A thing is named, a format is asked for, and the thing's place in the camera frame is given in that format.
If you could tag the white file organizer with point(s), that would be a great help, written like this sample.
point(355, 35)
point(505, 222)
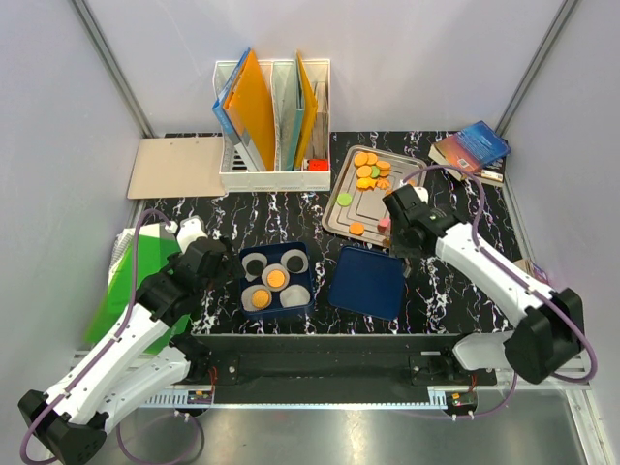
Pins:
point(236, 178)

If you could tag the blue tin lid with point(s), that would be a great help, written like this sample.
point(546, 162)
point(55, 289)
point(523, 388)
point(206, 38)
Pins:
point(368, 283)

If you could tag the green round cookie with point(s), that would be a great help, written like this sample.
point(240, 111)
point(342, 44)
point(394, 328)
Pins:
point(344, 199)

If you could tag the pink round cookie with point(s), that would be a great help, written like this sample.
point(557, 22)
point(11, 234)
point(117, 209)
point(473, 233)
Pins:
point(384, 224)

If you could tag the orange folder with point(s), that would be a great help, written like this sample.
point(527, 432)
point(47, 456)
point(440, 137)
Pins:
point(248, 105)
point(309, 113)

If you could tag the green folder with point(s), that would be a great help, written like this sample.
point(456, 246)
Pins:
point(155, 245)

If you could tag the black marble mat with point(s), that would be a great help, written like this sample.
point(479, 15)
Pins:
point(437, 298)

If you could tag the orange folder right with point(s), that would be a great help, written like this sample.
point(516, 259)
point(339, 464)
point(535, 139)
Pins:
point(309, 113)

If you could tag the orange folder left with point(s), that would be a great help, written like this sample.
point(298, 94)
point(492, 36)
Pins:
point(248, 105)

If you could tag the blue cover book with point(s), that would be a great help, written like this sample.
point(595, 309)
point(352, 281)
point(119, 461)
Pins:
point(473, 148)

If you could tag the white paper cup top-right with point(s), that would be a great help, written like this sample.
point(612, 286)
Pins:
point(295, 252)

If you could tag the white paper cup bottom-right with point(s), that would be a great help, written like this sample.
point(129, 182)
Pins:
point(294, 296)

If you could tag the beige clipboard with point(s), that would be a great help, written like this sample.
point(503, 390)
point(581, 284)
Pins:
point(177, 168)

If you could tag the red small box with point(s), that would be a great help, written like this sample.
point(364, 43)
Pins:
point(318, 165)

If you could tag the metal baking tray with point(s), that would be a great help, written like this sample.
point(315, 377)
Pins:
point(360, 220)

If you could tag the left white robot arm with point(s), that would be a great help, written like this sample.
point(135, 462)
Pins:
point(73, 418)

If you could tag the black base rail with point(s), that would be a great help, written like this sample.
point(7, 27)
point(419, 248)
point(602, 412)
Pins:
point(327, 370)

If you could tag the black round cookie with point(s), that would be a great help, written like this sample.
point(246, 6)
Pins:
point(295, 264)
point(255, 267)

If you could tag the blue cookie tin box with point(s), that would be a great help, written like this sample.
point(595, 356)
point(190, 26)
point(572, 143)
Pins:
point(274, 253)

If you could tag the white paper cup bottom-left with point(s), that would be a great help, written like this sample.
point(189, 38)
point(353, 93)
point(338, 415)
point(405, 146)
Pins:
point(246, 297)

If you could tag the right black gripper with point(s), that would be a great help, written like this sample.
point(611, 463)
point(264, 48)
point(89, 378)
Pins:
point(402, 251)

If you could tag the purple book at right edge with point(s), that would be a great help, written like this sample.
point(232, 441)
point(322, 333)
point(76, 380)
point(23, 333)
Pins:
point(531, 269)

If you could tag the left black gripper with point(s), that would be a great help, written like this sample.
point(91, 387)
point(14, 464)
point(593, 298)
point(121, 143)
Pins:
point(230, 265)

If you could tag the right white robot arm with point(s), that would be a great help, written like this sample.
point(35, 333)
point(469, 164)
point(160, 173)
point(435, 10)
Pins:
point(547, 325)

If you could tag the white paper cup centre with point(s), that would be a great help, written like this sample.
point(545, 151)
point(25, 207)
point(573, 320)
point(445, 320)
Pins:
point(271, 267)

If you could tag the orange round cookie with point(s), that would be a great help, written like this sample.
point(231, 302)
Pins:
point(276, 278)
point(261, 299)

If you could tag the white paper cup top-left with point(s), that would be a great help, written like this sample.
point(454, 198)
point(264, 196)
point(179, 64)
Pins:
point(250, 257)

